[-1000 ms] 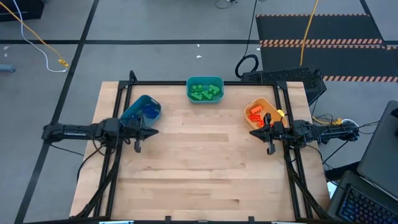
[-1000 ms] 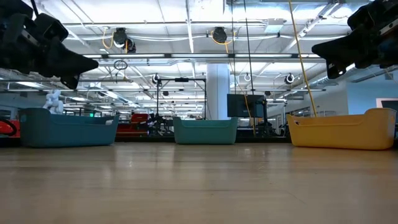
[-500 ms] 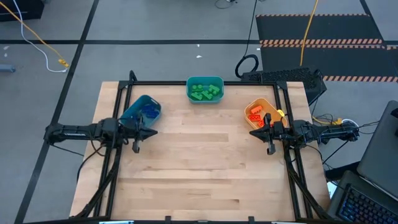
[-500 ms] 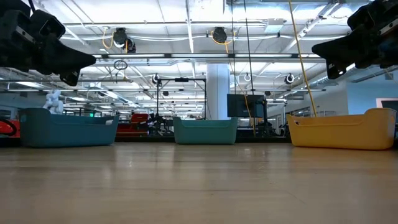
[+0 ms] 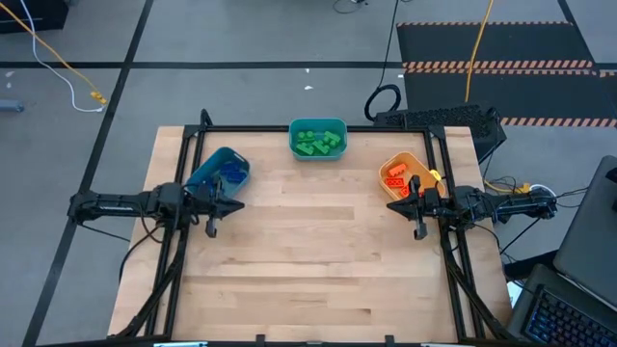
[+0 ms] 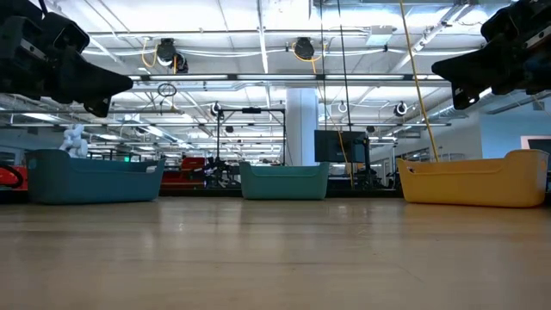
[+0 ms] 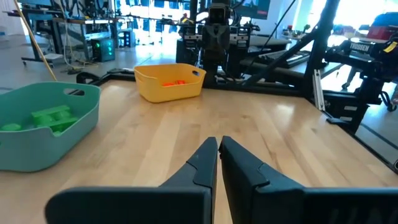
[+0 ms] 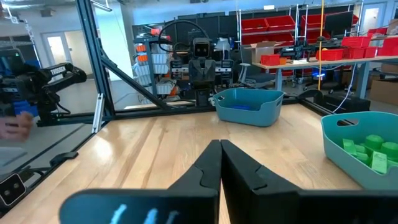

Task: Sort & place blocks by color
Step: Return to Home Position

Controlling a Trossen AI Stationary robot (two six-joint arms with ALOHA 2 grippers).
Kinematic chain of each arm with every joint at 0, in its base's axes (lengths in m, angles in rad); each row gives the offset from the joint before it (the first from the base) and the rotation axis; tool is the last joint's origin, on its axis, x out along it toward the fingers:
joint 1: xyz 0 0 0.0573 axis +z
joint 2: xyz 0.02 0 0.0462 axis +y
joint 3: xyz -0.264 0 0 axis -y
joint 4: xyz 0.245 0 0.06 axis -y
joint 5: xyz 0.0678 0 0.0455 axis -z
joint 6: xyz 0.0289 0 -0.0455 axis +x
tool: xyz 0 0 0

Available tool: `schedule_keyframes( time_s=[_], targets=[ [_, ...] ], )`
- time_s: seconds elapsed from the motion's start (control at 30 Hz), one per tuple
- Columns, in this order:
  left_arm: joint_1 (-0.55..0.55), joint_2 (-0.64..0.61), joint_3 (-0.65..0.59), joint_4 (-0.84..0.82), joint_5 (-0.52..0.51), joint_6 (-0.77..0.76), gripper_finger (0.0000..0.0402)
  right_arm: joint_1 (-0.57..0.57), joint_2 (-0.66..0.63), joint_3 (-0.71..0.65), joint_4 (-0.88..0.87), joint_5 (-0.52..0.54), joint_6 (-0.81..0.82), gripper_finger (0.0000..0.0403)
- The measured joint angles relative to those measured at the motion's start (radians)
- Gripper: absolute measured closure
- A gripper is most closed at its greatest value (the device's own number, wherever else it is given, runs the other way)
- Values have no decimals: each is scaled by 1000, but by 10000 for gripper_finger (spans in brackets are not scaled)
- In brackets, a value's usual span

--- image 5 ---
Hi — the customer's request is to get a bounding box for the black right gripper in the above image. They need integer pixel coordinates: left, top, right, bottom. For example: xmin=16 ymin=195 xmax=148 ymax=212
xmin=387 ymin=190 xmax=443 ymax=241

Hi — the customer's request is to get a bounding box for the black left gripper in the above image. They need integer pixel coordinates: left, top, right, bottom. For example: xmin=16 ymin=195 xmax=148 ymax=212
xmin=190 ymin=195 xmax=246 ymax=240

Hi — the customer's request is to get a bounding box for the dark blue plastic bin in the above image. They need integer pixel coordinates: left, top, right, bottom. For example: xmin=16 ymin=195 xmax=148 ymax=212
xmin=185 ymin=147 xmax=252 ymax=200

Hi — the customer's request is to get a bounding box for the yellow-orange plastic bin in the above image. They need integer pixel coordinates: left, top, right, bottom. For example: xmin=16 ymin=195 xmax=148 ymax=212
xmin=378 ymin=150 xmax=447 ymax=201

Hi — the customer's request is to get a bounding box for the turquoise plastic bin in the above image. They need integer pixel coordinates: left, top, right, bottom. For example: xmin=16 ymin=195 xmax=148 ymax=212
xmin=287 ymin=118 xmax=349 ymax=163

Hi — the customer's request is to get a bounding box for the grey closed laptop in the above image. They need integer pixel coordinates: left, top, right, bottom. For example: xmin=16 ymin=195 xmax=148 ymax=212
xmin=552 ymin=154 xmax=617 ymax=310

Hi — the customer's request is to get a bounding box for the black backlit keyboard laptop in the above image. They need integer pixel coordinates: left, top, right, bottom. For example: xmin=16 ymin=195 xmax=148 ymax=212
xmin=505 ymin=263 xmax=617 ymax=347

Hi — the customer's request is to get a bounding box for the black hazard-striped floor mat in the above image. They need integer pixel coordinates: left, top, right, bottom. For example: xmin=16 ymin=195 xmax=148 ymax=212
xmin=395 ymin=20 xmax=617 ymax=129

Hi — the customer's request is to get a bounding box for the black box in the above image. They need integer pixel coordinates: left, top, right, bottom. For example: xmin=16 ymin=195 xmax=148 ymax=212
xmin=0 ymin=0 xmax=69 ymax=35

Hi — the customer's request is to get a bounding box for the black aluminium table frame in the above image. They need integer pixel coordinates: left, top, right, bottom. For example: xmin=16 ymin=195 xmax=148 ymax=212
xmin=114 ymin=108 xmax=518 ymax=347

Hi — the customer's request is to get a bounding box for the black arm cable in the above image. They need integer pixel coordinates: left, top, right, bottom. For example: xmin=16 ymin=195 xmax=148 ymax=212
xmin=117 ymin=211 xmax=168 ymax=286
xmin=497 ymin=217 xmax=545 ymax=257

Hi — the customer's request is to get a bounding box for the black floor cable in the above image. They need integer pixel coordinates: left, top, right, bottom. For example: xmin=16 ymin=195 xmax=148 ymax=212
xmin=363 ymin=0 xmax=404 ymax=122

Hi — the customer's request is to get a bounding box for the yellow hanging cable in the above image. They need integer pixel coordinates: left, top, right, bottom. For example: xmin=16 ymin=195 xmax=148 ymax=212
xmin=464 ymin=0 xmax=496 ymax=104

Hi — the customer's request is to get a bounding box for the yellow extension cable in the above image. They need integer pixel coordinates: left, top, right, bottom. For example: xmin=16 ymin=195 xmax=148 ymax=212
xmin=0 ymin=2 xmax=109 ymax=106

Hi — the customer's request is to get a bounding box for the white cable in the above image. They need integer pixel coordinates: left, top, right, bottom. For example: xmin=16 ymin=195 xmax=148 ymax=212
xmin=18 ymin=0 xmax=105 ymax=114

